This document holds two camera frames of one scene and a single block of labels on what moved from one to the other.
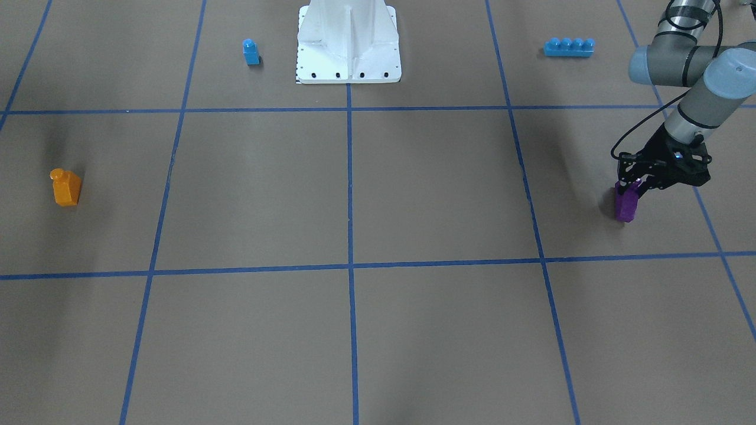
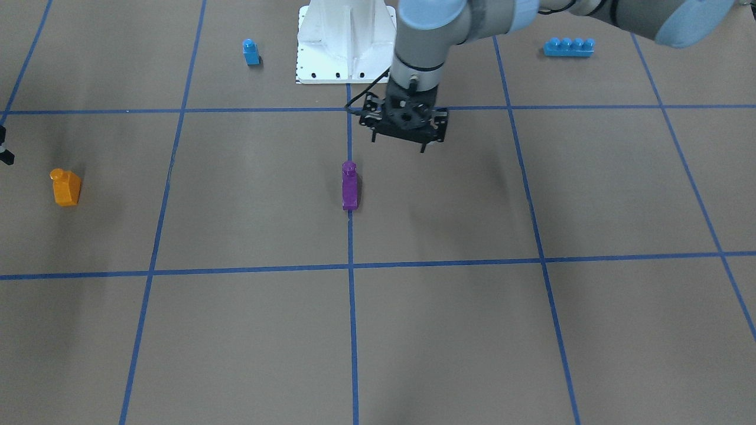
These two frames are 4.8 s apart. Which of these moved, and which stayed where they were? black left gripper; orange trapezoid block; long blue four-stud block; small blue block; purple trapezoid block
Moved: black left gripper; purple trapezoid block
Stayed: small blue block; long blue four-stud block; orange trapezoid block
